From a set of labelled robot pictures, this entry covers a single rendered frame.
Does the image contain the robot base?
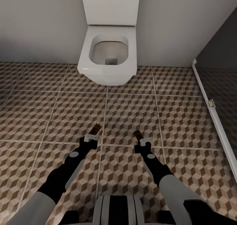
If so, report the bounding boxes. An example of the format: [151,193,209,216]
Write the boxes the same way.
[60,210,176,225]

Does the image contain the mousetrap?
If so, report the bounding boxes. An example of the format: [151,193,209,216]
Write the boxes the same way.
[89,124,102,135]
[134,130,143,144]

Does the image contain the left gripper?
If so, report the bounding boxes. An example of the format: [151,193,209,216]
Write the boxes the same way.
[80,136,97,151]

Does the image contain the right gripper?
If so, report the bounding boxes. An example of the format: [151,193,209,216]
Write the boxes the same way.
[134,142,151,154]

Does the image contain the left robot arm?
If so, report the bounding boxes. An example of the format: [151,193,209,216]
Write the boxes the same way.
[5,134,100,225]

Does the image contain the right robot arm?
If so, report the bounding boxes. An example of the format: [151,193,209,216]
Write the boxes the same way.
[134,137,237,225]

